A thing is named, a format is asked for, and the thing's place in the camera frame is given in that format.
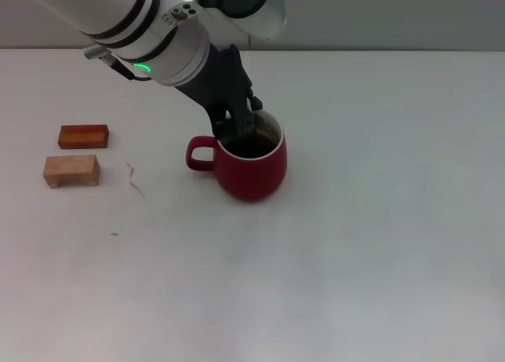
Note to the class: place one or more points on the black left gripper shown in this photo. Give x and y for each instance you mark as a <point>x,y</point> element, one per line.
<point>221,82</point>

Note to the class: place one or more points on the red ceramic coffee cup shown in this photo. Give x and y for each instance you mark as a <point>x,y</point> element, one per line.
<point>252,176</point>

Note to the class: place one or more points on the dark reddish wooden block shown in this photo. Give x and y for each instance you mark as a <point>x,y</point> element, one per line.
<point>83,137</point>

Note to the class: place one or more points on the light wooden block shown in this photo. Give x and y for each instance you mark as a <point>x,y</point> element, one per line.
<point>71,170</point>

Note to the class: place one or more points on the grey partition panel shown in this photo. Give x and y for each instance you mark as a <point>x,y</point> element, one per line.
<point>394,15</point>
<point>23,23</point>

